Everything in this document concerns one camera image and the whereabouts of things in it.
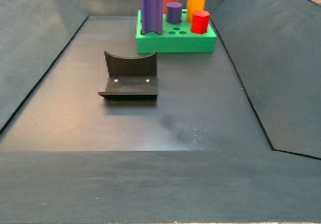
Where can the purple arch block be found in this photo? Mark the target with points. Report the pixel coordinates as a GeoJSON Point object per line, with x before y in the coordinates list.
{"type": "Point", "coordinates": [151, 15]}

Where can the green shape sorter board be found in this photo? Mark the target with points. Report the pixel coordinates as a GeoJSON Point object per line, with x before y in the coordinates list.
{"type": "Point", "coordinates": [176, 39]}

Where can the small purple cylinder block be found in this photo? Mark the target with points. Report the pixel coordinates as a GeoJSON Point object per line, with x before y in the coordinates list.
{"type": "Point", "coordinates": [174, 12]}

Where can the red hexagonal prism block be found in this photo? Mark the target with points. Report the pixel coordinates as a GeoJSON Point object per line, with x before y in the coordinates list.
{"type": "Point", "coordinates": [199, 21]}

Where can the black curved holder stand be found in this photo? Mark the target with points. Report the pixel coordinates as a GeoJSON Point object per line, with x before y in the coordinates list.
{"type": "Point", "coordinates": [131, 76]}

